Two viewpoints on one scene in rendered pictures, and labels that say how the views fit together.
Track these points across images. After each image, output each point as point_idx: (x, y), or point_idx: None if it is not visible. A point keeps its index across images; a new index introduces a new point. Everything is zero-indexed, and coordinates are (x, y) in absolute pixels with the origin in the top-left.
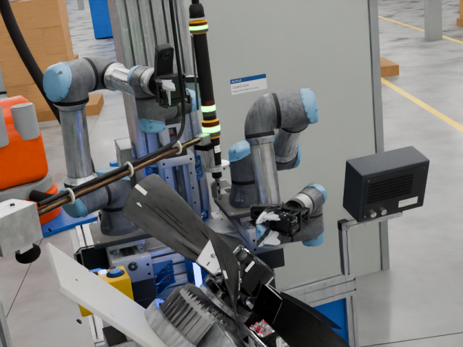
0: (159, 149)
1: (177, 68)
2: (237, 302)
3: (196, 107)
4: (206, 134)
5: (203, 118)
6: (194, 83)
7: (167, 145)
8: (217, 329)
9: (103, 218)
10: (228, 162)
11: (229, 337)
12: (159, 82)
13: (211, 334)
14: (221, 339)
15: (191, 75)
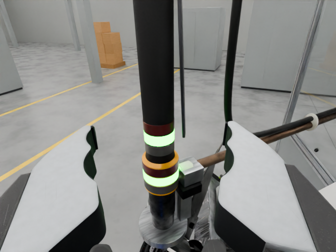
0: (271, 128)
1: (240, 12)
2: (188, 240)
3: (185, 131)
4: (180, 162)
5: (174, 150)
6: (183, 78)
7: (258, 131)
8: (213, 232)
9: None
10: (143, 212)
11: (208, 215)
12: (314, 189)
13: (217, 236)
14: (213, 221)
15: (30, 217)
